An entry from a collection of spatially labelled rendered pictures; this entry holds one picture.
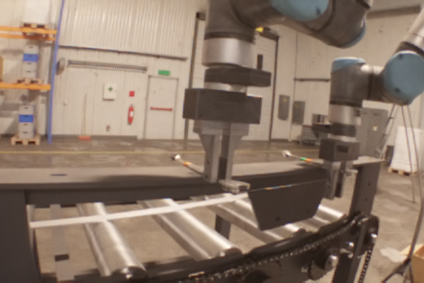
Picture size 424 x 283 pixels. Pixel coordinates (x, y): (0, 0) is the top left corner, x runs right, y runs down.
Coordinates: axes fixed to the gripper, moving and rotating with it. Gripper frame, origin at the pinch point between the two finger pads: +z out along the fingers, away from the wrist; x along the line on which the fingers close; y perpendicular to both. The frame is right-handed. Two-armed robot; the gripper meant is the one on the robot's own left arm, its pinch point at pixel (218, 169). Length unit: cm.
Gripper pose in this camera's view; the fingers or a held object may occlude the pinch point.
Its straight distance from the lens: 51.1
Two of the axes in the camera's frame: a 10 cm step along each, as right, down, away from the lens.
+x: -8.5, -0.1, -5.3
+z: -0.9, 9.9, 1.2
